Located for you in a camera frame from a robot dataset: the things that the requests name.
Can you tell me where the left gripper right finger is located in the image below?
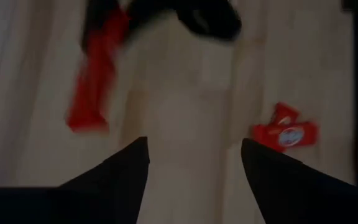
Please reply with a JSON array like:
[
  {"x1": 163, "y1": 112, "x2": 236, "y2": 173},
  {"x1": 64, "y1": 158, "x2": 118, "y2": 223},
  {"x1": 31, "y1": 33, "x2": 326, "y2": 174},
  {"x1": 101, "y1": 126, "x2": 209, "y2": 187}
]
[{"x1": 240, "y1": 138, "x2": 358, "y2": 224}]

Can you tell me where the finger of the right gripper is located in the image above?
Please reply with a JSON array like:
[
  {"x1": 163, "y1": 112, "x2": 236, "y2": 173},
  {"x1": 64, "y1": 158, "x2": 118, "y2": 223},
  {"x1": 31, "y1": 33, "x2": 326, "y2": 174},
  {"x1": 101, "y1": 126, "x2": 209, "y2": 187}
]
[
  {"x1": 81, "y1": 0, "x2": 127, "y2": 50},
  {"x1": 126, "y1": 0, "x2": 242, "y2": 41}
]

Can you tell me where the red KitKat candy bar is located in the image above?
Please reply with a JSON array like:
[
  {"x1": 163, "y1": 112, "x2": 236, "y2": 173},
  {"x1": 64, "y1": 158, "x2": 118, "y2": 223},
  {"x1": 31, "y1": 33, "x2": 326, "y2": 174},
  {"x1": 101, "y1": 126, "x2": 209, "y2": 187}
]
[
  {"x1": 252, "y1": 120, "x2": 320, "y2": 154},
  {"x1": 268, "y1": 101, "x2": 301, "y2": 126},
  {"x1": 65, "y1": 6, "x2": 132, "y2": 134}
]

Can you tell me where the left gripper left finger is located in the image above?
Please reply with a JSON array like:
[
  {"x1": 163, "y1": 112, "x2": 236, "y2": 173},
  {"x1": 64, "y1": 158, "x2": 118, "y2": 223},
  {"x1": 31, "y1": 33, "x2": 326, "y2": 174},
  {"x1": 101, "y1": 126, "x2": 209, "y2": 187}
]
[{"x1": 0, "y1": 136, "x2": 151, "y2": 224}]

